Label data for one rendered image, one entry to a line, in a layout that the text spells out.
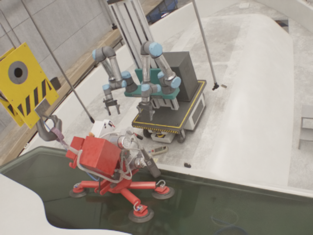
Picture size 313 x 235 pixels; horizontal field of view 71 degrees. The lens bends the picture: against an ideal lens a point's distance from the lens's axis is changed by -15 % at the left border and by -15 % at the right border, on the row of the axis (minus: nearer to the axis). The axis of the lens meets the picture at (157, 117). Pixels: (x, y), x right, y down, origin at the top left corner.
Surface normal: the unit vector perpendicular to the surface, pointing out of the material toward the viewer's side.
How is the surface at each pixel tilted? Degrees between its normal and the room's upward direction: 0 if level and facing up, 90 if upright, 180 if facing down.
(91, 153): 20
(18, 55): 90
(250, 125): 31
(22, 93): 90
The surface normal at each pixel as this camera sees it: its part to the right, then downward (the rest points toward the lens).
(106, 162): 0.85, 0.07
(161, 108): -0.32, -0.72
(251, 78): 0.00, -0.65
